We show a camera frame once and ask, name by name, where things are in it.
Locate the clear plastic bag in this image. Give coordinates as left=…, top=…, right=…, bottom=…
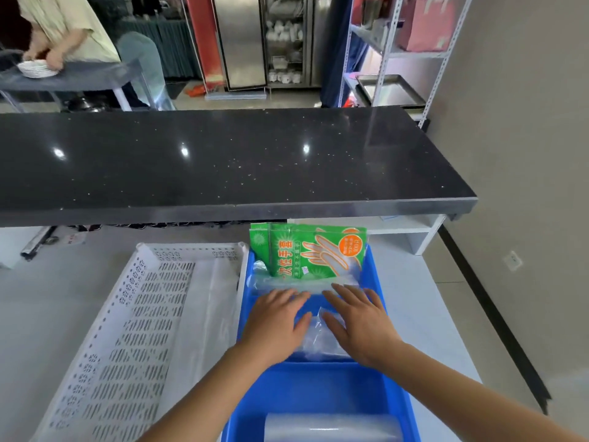
left=294, top=307, right=354, bottom=363

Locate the red banner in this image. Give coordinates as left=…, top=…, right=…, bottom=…
left=183, top=0, right=227, bottom=93

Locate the white metal shelving rack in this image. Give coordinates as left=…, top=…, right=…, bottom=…
left=338, top=0, right=475, bottom=130

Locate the metal pot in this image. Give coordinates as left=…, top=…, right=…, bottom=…
left=64, top=94, right=112, bottom=114

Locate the person's left forearm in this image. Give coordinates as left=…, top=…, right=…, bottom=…
left=135, top=341, right=291, bottom=442

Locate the person's right hand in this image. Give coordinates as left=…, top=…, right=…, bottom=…
left=321, top=284, right=404, bottom=370

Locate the clear plastic chair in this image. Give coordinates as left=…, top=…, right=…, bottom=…
left=116, top=31, right=176, bottom=111

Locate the blue cloth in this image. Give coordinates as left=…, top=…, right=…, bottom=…
left=320, top=0, right=370, bottom=109

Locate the person's right forearm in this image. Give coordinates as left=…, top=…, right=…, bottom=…
left=364, top=340, right=589, bottom=442

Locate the roll of clear plastic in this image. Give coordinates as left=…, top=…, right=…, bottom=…
left=264, top=413, right=404, bottom=442

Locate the stack of white plates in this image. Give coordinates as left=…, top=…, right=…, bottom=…
left=17, top=60, right=61, bottom=79

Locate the person's left hand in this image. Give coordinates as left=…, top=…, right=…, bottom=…
left=241, top=289, right=313, bottom=362

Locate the green table skirt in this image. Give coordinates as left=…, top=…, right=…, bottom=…
left=117, top=17, right=203, bottom=81

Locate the pink box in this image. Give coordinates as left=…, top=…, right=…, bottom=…
left=397, top=0, right=457, bottom=53

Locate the small green glove packet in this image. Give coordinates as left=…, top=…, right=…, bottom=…
left=249, top=223, right=278, bottom=266

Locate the large green glove packet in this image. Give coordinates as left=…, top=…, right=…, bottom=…
left=268, top=224, right=368, bottom=279

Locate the black metal bar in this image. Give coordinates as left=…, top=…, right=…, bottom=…
left=20, top=225, right=59, bottom=262

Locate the crumpled clear plastic sheet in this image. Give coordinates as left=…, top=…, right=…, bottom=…
left=246, top=262, right=364, bottom=300

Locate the stainless steel cabinet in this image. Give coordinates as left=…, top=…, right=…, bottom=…
left=211, top=0, right=333, bottom=93

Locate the black speckled stone counter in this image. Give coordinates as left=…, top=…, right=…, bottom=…
left=0, top=107, right=479, bottom=229

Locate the group of white crockery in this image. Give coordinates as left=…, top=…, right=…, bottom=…
left=265, top=0, right=305, bottom=86

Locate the blue plastic bin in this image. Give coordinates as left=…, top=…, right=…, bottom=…
left=221, top=246, right=422, bottom=442

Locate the white perforated plastic basket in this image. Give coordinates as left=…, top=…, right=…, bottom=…
left=30, top=242, right=249, bottom=442

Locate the metal baking tray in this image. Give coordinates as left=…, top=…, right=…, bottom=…
left=356, top=74, right=427, bottom=109

